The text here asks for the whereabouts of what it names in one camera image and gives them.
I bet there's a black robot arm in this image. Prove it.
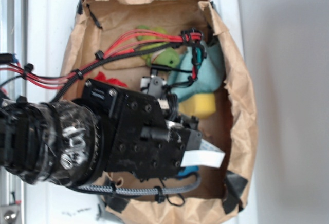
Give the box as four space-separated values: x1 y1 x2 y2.
1 79 202 187

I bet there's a green plush frog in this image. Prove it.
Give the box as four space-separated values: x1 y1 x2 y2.
136 25 180 68

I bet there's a grey braided cable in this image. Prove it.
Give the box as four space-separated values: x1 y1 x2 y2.
76 173 202 198

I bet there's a yellow sponge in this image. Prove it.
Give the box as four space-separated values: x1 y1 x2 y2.
179 93 216 119

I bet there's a red wire bundle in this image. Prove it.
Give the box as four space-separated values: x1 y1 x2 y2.
0 28 204 90

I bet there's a brown paper bag tray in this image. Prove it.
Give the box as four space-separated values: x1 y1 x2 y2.
62 0 258 223

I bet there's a white ribbon cable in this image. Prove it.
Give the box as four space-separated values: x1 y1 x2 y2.
180 139 226 169

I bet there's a red crumpled cloth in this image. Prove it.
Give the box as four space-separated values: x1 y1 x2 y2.
93 71 128 88

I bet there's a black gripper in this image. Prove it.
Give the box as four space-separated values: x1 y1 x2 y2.
82 79 202 180

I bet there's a blue rectangular block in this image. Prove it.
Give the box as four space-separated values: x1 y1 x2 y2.
175 166 199 180

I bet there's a teal cloth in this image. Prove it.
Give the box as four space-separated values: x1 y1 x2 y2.
167 41 225 102

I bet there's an aluminium frame rail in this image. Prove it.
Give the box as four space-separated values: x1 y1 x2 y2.
1 0 24 223

